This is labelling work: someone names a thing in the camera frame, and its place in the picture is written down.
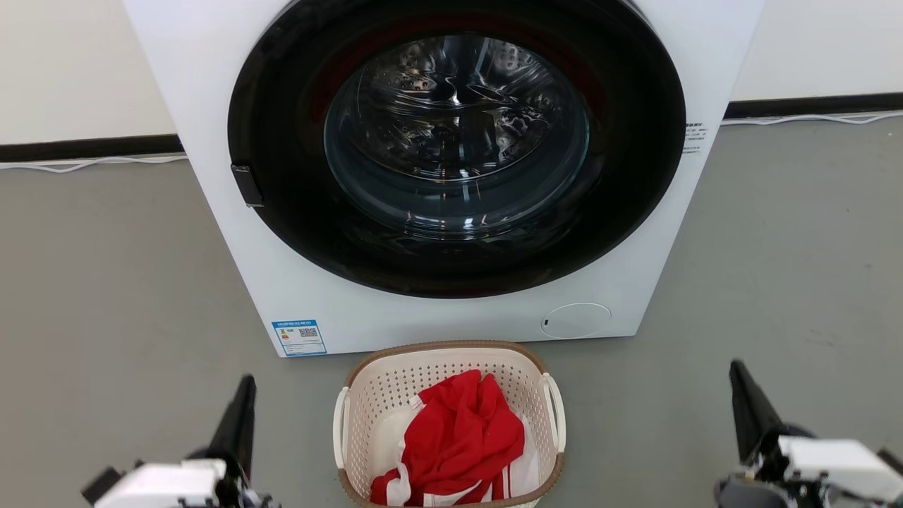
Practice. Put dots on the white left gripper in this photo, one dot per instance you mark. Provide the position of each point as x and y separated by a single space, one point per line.
162 487

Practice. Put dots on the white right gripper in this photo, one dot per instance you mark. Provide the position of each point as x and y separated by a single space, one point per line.
832 462

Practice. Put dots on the cream perforated laundry basket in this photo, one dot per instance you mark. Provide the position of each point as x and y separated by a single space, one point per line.
384 388

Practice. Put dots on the blue energy label sticker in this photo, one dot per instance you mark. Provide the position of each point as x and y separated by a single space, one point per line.
299 338

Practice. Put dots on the round white filter cover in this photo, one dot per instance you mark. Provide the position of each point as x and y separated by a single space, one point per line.
576 320

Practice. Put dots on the red garment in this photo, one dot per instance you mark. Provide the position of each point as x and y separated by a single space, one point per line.
458 437

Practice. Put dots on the white garment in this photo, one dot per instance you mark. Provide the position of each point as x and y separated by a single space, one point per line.
528 469

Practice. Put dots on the black round washing machine door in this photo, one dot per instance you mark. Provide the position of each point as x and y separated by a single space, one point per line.
282 176

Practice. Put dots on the small printed text label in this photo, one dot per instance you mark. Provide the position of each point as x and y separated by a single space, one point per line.
694 138

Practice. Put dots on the white front-load washing machine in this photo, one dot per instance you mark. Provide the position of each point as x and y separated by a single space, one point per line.
204 85

